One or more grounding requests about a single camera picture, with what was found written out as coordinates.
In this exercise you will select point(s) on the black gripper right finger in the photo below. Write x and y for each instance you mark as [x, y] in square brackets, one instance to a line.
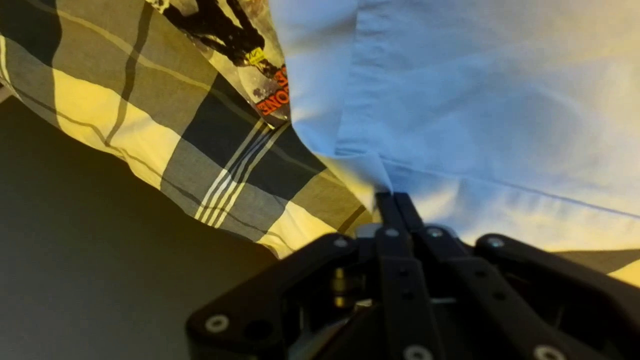
[521, 307]

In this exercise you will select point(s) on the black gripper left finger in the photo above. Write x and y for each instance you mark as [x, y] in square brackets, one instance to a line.
[312, 301]

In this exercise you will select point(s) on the white sheet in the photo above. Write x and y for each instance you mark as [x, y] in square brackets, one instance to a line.
[481, 101]

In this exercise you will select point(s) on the yellow grey plaid comforter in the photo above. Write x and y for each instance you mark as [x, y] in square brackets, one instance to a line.
[133, 113]

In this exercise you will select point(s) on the magazine with orange print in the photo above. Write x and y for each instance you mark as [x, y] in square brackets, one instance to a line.
[247, 47]

